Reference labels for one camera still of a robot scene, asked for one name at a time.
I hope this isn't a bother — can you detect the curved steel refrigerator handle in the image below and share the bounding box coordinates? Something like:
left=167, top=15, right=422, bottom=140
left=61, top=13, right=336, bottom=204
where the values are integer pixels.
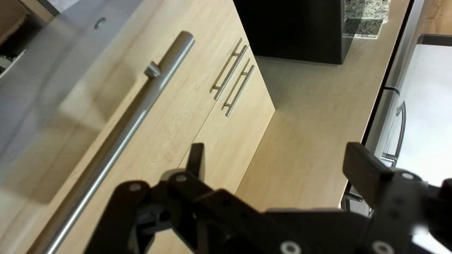
left=381, top=100, right=408, bottom=167

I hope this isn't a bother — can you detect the short light wood cabinet door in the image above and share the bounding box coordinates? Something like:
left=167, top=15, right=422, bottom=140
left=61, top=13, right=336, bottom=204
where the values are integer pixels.
left=0, top=0, right=223, bottom=254

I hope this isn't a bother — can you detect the black microwave oven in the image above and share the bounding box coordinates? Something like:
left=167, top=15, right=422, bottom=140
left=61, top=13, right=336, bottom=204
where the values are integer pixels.
left=232, top=0, right=353, bottom=66

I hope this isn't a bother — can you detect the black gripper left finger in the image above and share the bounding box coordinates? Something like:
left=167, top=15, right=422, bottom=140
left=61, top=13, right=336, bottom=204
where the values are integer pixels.
left=83, top=142, right=223, bottom=254

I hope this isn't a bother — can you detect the steel bar cabinet handle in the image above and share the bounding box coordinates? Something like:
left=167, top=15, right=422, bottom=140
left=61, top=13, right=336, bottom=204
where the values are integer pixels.
left=220, top=57, right=256, bottom=118
left=209, top=37, right=248, bottom=100
left=27, top=29, right=196, bottom=254

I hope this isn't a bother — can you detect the long light wood cabinet door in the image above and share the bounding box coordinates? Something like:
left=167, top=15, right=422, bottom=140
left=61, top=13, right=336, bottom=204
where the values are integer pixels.
left=181, top=46, right=278, bottom=196
left=178, top=0, right=253, bottom=167

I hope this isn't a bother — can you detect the stainless steel refrigerator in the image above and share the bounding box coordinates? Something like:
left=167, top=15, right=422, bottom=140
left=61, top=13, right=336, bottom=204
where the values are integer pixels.
left=361, top=32, right=452, bottom=254

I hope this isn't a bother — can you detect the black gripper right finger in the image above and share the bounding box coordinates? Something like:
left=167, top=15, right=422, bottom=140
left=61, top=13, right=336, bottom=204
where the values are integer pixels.
left=342, top=140, right=452, bottom=254

